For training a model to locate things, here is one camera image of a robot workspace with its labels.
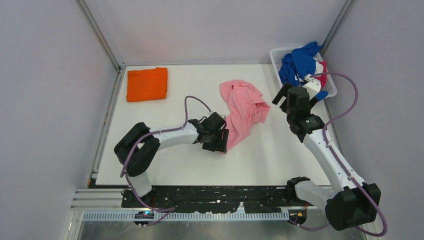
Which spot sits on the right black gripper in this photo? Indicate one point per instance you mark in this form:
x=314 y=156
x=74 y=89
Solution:
x=283 y=92

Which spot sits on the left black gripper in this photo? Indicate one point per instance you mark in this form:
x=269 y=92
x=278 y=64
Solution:
x=220 y=146

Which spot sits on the pink t shirt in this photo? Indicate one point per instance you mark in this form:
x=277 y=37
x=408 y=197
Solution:
x=246 y=108

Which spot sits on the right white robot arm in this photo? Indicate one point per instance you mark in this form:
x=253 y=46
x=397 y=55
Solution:
x=350 y=202

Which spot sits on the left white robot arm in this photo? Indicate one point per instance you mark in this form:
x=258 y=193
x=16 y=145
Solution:
x=137 y=149

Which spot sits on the blue t shirt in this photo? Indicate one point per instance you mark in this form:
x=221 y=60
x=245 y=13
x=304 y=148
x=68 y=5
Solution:
x=299 y=63

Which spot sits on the red white t shirt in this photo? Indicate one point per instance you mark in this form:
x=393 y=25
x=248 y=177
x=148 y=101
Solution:
x=321 y=67

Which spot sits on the folded orange t shirt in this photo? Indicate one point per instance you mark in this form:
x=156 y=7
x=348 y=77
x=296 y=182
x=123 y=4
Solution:
x=147 y=84

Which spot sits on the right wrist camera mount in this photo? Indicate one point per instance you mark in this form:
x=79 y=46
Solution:
x=312 y=86

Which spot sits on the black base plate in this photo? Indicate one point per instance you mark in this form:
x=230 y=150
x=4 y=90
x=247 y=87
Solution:
x=221 y=199

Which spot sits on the white slotted cable duct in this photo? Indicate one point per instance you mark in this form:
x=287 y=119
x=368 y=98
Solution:
x=148 y=215

